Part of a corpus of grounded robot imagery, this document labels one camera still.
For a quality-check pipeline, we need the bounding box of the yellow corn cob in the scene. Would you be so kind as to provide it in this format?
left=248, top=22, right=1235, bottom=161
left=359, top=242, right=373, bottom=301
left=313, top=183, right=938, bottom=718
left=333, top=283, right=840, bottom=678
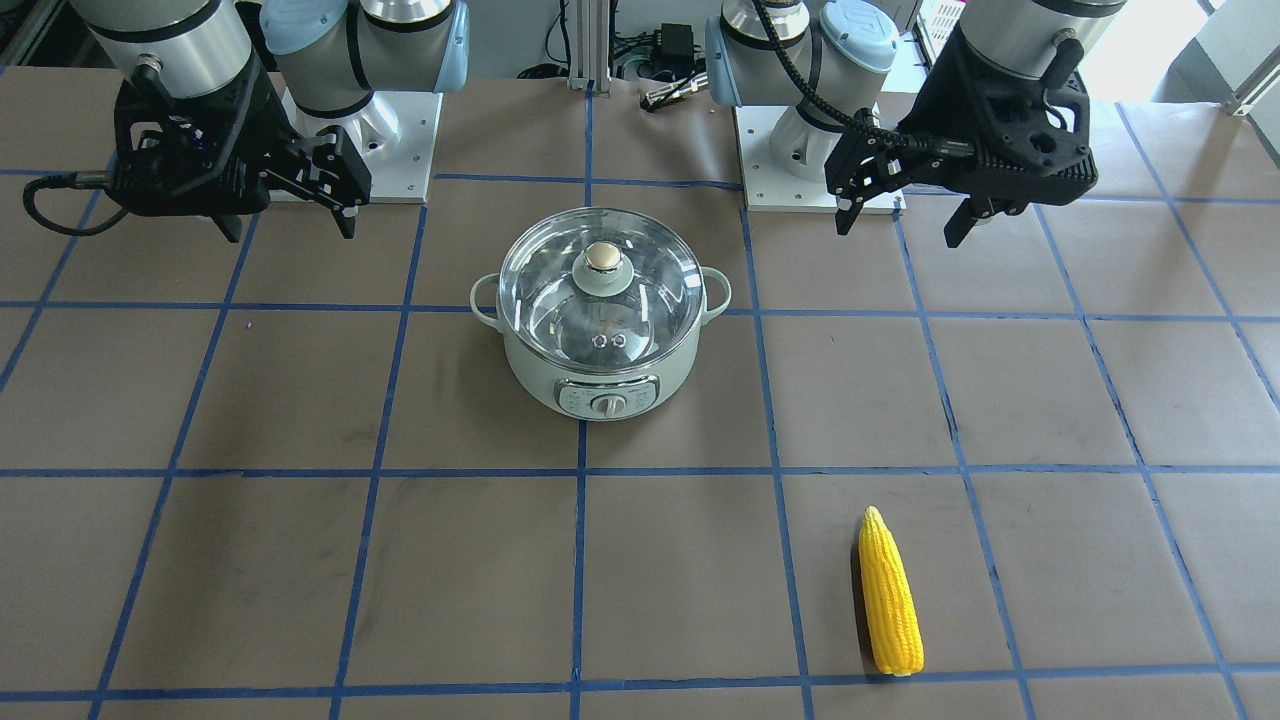
left=858, top=506, right=925, bottom=676

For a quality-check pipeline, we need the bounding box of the glass pot lid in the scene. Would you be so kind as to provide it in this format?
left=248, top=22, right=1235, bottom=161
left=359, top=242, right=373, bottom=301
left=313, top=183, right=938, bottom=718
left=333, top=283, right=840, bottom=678
left=497, top=208, right=719, bottom=373

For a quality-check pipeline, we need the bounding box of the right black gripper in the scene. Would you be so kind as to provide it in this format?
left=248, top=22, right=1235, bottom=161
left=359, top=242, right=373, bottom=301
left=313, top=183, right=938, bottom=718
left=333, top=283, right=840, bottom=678
left=108, top=72, right=372, bottom=243

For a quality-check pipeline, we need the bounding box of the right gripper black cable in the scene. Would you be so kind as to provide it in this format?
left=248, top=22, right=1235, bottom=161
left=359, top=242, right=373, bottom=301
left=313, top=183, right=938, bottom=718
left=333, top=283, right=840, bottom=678
left=22, top=172, right=131, bottom=238

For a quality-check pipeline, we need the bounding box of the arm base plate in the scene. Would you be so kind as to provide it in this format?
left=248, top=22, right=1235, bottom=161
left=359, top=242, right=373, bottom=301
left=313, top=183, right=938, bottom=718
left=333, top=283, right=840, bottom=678
left=733, top=104, right=908, bottom=215
left=282, top=90, right=444, bottom=205

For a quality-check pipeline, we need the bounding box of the pale green electric pot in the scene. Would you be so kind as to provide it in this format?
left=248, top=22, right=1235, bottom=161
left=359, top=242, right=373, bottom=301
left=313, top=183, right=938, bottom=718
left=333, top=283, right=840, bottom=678
left=470, top=208, right=733, bottom=421

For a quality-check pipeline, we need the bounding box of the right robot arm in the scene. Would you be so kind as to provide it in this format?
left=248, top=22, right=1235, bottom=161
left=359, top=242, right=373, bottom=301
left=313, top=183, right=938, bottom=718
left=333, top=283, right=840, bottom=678
left=63, top=1, right=470, bottom=242

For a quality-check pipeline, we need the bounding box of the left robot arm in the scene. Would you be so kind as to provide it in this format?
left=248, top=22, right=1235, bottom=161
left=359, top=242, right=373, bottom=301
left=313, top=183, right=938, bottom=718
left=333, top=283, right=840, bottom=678
left=703, top=1, right=1123, bottom=249

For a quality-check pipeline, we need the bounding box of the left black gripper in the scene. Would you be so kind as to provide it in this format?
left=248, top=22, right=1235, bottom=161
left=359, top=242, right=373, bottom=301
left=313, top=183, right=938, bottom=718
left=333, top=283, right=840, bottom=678
left=826, top=20, right=1098, bottom=249

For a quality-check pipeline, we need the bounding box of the black power adapter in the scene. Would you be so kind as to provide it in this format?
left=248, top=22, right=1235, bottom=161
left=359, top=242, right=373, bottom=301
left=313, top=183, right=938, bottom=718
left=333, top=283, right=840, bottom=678
left=652, top=23, right=696, bottom=64

